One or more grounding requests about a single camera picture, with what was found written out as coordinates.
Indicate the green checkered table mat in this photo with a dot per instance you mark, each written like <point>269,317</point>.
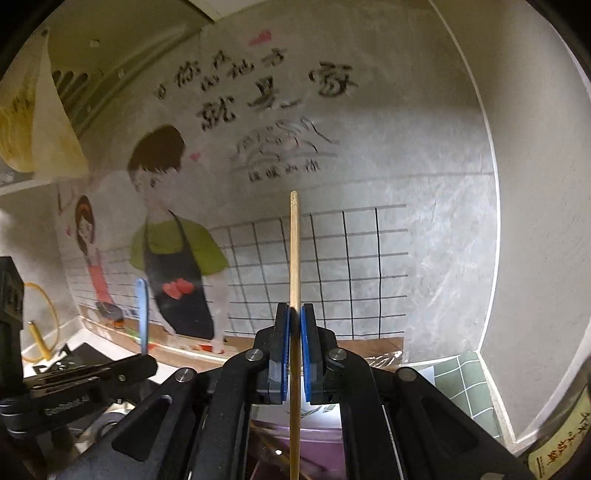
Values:
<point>462,380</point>

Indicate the purple plastic utensil holder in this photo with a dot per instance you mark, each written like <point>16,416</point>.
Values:
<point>322,454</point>

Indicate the wooden chopstick in holder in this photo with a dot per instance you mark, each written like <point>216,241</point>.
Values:
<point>267,458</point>

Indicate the dark soy sauce bottle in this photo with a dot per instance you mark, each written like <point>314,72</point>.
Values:
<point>551,457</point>

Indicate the wooden chopstick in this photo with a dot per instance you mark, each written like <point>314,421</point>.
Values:
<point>267,458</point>
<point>295,337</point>

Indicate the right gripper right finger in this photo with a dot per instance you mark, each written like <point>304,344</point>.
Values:
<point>312,356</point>

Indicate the blue plastic rice spoon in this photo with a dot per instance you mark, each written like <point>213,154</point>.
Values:
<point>141,290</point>

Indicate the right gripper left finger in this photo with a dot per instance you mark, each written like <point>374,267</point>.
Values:
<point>277,376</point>

